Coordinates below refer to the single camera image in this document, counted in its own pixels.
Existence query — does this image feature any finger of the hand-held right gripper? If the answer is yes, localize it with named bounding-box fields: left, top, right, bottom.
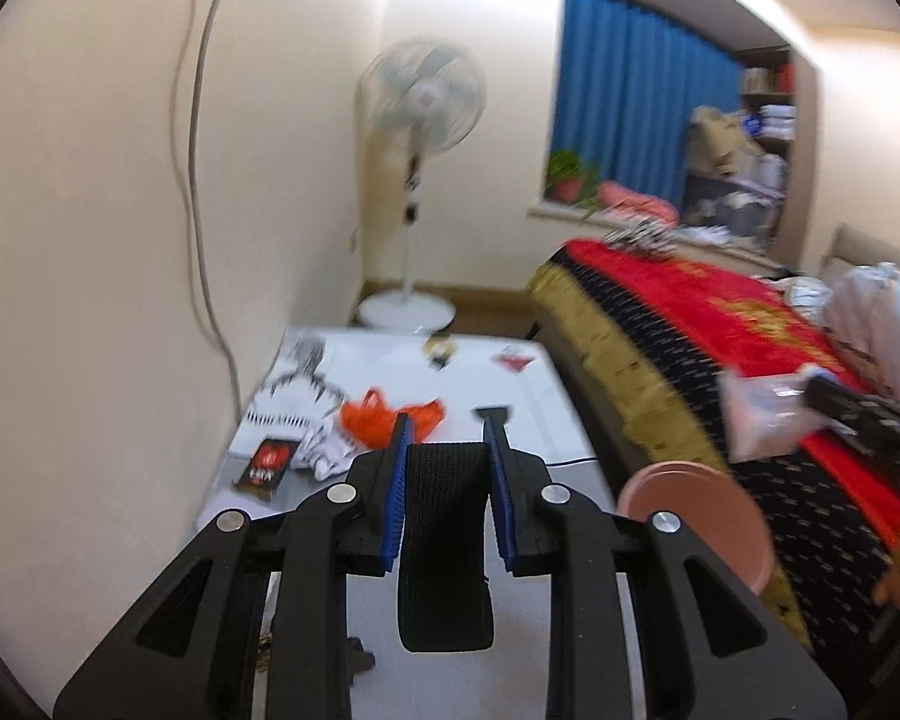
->
left=804, top=373, right=900, bottom=425
left=832, top=418, right=900, bottom=462

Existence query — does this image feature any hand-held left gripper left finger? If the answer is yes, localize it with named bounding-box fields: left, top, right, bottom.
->
left=51, top=411, right=415, bottom=720

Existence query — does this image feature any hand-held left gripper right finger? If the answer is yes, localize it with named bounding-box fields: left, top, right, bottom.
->
left=482, top=415, right=850, bottom=720

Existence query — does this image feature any black elastic band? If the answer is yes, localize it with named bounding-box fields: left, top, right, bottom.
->
left=396, top=442, right=496, bottom=653

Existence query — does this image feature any clear white plastic wrapper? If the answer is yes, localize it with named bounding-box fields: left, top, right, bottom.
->
left=720, top=366, right=822, bottom=464

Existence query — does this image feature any black red crab packet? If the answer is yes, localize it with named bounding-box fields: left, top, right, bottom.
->
left=232, top=437, right=301, bottom=500

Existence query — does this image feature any pink bin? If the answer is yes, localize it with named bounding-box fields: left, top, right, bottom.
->
left=616, top=463, right=776, bottom=595

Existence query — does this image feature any orange plastic bag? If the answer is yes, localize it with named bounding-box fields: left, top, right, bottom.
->
left=339, top=388, right=447, bottom=447

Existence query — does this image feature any crumpled white printed paper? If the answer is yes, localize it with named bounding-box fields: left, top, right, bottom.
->
left=291, top=420, right=357, bottom=481

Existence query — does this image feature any white striped pillow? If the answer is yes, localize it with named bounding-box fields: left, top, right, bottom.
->
left=821, top=262, right=900, bottom=406

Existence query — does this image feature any plaid cloth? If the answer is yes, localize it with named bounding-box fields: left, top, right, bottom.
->
left=776, top=276, right=830, bottom=323

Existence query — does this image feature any beige headboard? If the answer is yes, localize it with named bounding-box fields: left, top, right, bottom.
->
left=825, top=223, right=900, bottom=278

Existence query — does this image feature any grey white folding table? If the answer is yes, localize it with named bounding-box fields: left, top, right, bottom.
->
left=195, top=326, right=646, bottom=720

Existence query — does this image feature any black crumpled cloth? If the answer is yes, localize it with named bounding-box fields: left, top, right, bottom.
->
left=347, top=636, right=377, bottom=687

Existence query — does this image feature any clear storage box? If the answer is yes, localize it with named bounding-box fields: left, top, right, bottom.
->
left=682, top=165, right=785, bottom=248

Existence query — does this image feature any bed with red blanket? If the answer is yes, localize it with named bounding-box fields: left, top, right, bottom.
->
left=529, top=238, right=900, bottom=653

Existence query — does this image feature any black white striped cloth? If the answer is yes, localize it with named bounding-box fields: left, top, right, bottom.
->
left=604, top=217, right=680, bottom=260

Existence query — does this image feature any pink cloth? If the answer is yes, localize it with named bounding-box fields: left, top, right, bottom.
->
left=596, top=180, right=680, bottom=230

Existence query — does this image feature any beige coat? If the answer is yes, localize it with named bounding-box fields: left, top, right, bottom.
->
left=686, top=106, right=758, bottom=173

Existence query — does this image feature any wooden bookshelf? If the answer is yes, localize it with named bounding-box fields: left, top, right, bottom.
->
left=735, top=45, right=800, bottom=158

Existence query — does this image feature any potted green plant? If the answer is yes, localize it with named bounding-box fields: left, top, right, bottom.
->
left=546, top=150, right=601, bottom=207

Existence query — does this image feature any blue curtain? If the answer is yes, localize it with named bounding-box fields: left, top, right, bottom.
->
left=551, top=0, right=747, bottom=211

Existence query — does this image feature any white standing fan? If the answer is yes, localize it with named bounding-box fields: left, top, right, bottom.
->
left=354, top=36, right=488, bottom=335

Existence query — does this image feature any grey wall cable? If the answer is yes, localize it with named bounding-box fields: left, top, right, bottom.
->
left=172, top=0, right=242, bottom=421

